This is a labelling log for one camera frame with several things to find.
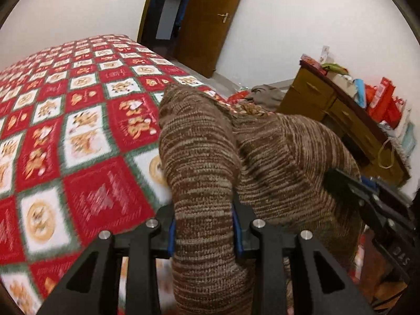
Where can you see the brown wooden dresser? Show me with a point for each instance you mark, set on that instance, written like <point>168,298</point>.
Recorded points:
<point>315,96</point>

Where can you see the red patchwork bear bedspread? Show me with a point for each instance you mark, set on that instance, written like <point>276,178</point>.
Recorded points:
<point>80,166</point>

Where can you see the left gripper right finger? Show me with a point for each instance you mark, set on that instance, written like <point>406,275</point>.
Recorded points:
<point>292,271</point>

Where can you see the brown knitted sweater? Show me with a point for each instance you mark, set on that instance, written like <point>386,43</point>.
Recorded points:
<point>274,163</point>

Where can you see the metal door handle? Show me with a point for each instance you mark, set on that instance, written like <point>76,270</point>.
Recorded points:
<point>224,17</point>

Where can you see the brown wooden door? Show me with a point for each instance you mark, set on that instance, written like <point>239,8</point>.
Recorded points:
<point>202,34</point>

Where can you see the dark door frame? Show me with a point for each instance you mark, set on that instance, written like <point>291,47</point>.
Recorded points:
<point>160,24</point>

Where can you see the grey clothes pile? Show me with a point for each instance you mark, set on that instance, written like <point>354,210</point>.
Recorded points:
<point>268,97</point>

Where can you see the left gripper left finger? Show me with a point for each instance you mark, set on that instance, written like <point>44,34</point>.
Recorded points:
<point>131,262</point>

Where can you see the red gift bag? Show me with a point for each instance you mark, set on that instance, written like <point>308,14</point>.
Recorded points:
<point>382,105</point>

